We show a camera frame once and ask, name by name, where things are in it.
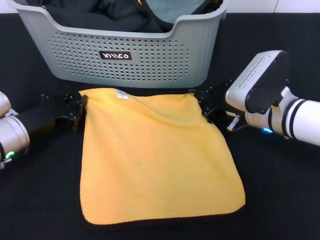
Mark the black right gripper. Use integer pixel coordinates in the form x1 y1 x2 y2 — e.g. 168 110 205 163
187 79 235 124

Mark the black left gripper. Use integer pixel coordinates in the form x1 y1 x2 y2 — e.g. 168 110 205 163
18 92 89 137

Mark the yellow towel with black trim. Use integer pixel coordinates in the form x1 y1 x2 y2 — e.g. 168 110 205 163
74 86 248 230

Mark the grey perforated storage basket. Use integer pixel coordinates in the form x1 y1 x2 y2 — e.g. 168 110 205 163
6 0 230 90

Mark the grey towel with black trim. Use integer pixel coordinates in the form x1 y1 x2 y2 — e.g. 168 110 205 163
136 0 224 32

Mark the black cloth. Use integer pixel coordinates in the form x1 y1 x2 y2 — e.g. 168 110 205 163
41 0 166 33

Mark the black cable with silver plug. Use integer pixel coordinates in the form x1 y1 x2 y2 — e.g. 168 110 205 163
226 114 252 133

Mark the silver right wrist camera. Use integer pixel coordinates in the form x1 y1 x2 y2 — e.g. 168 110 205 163
225 50 292 115

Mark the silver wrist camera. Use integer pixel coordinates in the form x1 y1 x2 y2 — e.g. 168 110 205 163
225 50 292 115
0 91 12 118

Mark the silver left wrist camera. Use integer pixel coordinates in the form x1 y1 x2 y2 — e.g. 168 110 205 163
0 91 12 118

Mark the grey cable with ribbed plug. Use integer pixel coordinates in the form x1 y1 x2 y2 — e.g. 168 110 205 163
0 158 13 171

